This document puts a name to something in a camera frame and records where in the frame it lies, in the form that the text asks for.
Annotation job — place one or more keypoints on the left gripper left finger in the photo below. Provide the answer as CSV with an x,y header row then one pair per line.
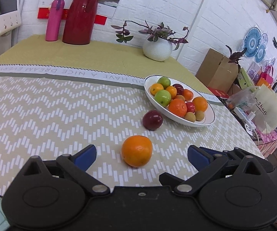
x,y
76,165

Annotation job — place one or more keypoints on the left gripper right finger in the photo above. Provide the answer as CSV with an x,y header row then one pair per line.
x,y
209,164

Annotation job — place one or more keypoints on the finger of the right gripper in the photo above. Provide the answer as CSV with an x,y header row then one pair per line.
x,y
215,150
167,179

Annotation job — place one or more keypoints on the orange mandarin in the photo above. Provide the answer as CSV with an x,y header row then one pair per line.
x,y
136,150

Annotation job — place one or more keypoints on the brown kiwi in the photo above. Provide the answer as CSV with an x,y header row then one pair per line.
x,y
200,115
190,116

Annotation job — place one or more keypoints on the large orange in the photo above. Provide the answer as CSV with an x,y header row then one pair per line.
x,y
200,103

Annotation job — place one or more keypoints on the small red apple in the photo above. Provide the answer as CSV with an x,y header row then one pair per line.
x,y
190,107

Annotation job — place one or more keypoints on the dark red plum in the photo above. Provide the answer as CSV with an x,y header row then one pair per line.
x,y
152,120
179,88

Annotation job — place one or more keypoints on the orange tangerine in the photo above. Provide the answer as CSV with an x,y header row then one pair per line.
x,y
177,107
188,95

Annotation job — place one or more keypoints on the green apple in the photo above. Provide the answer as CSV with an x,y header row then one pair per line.
x,y
164,81
163,98

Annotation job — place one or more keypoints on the small orange kumquat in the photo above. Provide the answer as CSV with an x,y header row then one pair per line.
x,y
172,90

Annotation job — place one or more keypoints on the yellow orange citrus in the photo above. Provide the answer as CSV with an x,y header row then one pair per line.
x,y
155,88

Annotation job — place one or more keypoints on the white power strip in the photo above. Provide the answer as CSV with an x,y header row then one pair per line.
x,y
244,117

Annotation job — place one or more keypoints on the white ceramic plate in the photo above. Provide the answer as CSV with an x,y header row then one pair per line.
x,y
209,113

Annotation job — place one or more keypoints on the clear plastic bag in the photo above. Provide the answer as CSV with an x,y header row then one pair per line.
x,y
244,99

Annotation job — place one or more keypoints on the beige tote bag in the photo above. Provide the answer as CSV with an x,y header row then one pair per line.
x,y
265,109

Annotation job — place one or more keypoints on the red envelope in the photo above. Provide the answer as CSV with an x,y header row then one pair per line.
x,y
219,93

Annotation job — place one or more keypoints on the green file box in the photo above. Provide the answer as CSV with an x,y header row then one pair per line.
x,y
244,80

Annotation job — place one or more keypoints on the cardboard box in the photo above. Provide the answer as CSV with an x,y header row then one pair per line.
x,y
216,71

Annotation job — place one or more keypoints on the dark purple plant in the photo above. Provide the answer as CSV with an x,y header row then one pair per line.
x,y
235,56

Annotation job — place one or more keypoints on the blue paper fan decoration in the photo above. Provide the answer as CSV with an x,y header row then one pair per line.
x,y
252,41

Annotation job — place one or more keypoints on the white plant pot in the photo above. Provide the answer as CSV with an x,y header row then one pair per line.
x,y
158,51

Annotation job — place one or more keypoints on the purple green trailing plant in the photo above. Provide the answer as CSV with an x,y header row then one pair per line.
x,y
123,35

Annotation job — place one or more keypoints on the tall red thermos jug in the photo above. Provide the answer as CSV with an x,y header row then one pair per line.
x,y
79,22

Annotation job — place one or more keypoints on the pink water bottle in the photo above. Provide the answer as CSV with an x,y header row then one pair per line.
x,y
54,21

